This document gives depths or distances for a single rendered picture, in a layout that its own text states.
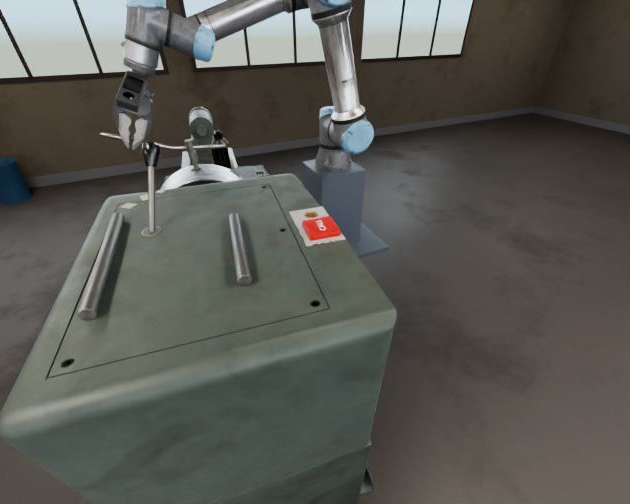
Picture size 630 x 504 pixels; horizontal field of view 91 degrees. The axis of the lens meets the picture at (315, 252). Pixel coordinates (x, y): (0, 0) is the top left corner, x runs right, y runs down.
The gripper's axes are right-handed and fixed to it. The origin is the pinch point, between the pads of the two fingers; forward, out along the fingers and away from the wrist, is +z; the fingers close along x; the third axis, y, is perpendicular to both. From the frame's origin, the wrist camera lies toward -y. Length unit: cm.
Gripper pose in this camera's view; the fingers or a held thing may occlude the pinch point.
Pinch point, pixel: (130, 145)
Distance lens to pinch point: 101.7
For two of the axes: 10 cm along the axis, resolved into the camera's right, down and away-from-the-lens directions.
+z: -3.6, 8.2, 4.4
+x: -8.8, -1.4, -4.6
